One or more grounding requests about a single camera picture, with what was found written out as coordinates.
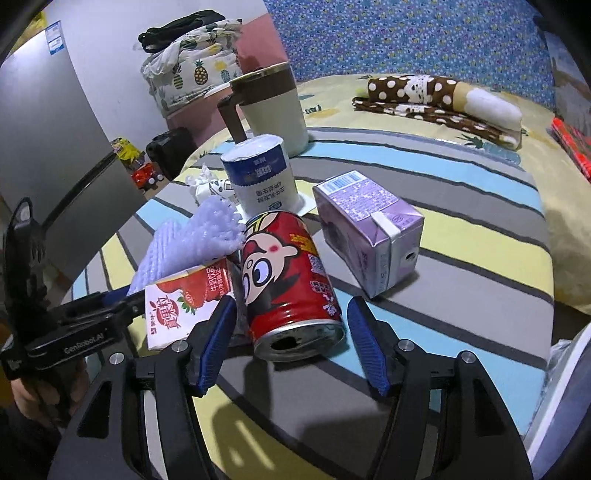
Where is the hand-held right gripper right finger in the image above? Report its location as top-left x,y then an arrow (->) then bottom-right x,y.
346,296 -> 532,480

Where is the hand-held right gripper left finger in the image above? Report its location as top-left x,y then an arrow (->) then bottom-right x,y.
46,298 -> 238,480

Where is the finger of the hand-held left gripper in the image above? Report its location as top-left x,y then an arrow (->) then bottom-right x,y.
60,295 -> 147,337
58,285 -> 133,320

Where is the strawberry milk carton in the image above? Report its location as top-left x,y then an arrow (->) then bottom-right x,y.
144,258 -> 236,350

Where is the white foam fruit net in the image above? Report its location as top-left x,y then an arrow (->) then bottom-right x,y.
127,194 -> 245,296

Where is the red cartoon drink can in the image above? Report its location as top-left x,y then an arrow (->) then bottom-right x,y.
232,210 -> 346,363

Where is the purple milk carton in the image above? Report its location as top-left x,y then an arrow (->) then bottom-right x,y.
312,170 -> 424,298

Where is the patterned paper cup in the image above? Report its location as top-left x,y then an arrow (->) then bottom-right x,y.
208,178 -> 237,205

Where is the white plastic bottle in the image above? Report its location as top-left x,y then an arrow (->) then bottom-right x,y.
220,134 -> 311,217

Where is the person's left hand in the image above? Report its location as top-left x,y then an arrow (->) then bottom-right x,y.
9,359 -> 89,428

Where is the striped tablecloth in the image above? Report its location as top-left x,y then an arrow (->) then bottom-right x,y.
60,127 -> 555,480

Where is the red toy car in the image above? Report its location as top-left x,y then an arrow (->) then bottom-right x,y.
130,164 -> 161,190

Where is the crumpled white tissue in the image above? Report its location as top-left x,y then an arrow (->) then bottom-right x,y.
186,165 -> 218,204

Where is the yellow snack packet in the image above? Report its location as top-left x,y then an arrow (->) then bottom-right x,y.
113,137 -> 141,169

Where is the black case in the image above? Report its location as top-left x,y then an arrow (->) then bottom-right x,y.
146,127 -> 197,181

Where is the grey refrigerator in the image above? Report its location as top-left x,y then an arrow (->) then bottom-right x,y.
0,18 -> 148,278

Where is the pink storage box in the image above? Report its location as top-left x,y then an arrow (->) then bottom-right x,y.
164,99 -> 236,151

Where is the pineapple print quilt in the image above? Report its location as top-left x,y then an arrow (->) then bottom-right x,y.
141,18 -> 243,118

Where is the folded brown polka dot blanket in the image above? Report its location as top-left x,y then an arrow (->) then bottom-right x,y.
353,95 -> 522,151

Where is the brown and cream bin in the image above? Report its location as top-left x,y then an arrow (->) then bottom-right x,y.
217,62 -> 309,158

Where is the brown polka dot bolster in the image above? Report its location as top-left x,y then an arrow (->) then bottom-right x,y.
367,74 -> 523,131

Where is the black bag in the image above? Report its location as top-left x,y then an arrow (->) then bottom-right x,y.
139,10 -> 243,52

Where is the yellow plastic bag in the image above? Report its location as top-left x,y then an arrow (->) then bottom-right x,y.
25,10 -> 49,38

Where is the red plaid cloth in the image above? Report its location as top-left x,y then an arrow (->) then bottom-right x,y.
550,117 -> 591,178

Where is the blue floral headboard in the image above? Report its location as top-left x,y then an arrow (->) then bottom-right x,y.
263,0 -> 555,109

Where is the cardboard packaging box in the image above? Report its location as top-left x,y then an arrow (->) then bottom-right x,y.
549,18 -> 591,134

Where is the white bed frame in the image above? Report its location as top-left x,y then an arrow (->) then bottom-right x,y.
524,320 -> 591,467

